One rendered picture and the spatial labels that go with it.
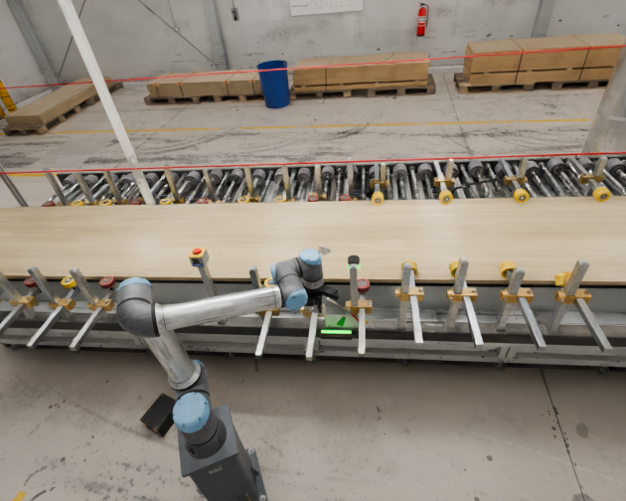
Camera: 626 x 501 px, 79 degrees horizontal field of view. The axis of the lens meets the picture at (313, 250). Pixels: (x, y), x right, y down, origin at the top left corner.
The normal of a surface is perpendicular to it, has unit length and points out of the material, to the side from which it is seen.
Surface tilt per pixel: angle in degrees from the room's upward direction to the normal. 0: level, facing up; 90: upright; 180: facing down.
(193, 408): 5
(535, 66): 90
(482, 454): 0
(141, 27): 90
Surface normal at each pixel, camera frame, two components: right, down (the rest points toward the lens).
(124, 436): -0.09, -0.77
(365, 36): -0.16, 0.64
